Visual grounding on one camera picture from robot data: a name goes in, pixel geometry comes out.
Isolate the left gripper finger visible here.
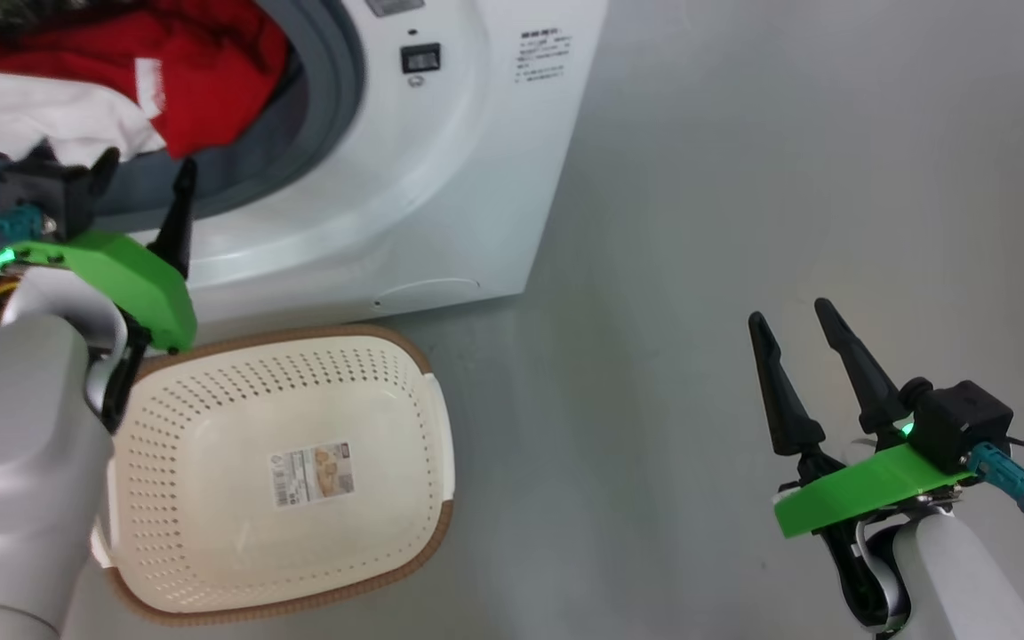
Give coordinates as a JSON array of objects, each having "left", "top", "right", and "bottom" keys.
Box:
[
  {"left": 149, "top": 158, "right": 199, "bottom": 279},
  {"left": 90, "top": 148, "right": 122, "bottom": 208}
]

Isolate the cream perforated basket brown rim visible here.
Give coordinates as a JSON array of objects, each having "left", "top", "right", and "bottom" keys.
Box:
[{"left": 90, "top": 324, "right": 457, "bottom": 626}]

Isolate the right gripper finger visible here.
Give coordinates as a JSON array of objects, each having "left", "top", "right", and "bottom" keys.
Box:
[
  {"left": 814, "top": 298, "right": 913, "bottom": 436},
  {"left": 748, "top": 311, "right": 826, "bottom": 457}
]

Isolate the red garment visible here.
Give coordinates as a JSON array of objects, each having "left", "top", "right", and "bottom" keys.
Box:
[{"left": 0, "top": 0, "right": 291, "bottom": 159}]

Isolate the right gripper body green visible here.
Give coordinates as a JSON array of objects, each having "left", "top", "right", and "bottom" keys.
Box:
[{"left": 774, "top": 443, "right": 975, "bottom": 540}]

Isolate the left gripper body green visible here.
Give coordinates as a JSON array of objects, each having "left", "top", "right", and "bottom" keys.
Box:
[{"left": 0, "top": 229, "right": 199, "bottom": 354}]

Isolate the white front-load washing machine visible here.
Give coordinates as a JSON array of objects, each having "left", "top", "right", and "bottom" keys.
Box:
[{"left": 0, "top": 0, "right": 611, "bottom": 325}]

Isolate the white garment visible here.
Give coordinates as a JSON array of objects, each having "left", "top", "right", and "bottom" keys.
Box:
[{"left": 0, "top": 71, "right": 166, "bottom": 168}]

